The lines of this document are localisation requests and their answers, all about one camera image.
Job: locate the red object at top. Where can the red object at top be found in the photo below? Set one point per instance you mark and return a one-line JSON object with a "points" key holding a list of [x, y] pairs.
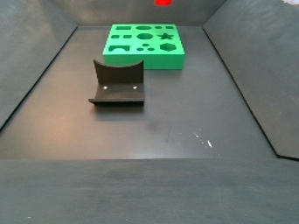
{"points": [[163, 2]]}

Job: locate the black curved holder stand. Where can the black curved holder stand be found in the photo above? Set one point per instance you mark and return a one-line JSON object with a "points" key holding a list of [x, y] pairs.
{"points": [[120, 84]]}

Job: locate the green shape sorter box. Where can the green shape sorter box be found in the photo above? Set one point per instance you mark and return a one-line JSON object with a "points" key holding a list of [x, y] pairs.
{"points": [[152, 43]]}

